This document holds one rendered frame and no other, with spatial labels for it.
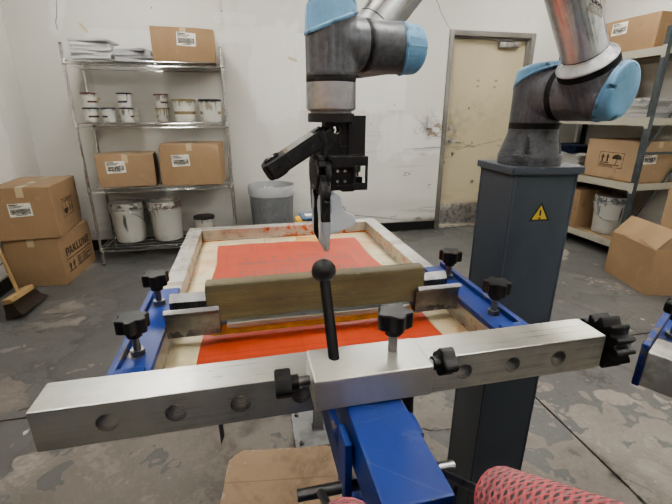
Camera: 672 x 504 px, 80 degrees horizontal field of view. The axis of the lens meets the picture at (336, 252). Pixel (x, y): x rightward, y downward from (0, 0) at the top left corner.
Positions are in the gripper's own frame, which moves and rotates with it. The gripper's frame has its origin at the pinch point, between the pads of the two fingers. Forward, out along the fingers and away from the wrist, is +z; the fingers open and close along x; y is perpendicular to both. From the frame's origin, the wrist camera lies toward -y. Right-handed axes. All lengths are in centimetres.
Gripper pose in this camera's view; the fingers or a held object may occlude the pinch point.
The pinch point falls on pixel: (319, 239)
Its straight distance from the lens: 67.9
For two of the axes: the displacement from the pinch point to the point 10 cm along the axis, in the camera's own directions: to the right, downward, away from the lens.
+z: 0.0, 9.5, 3.2
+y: 9.7, -0.7, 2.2
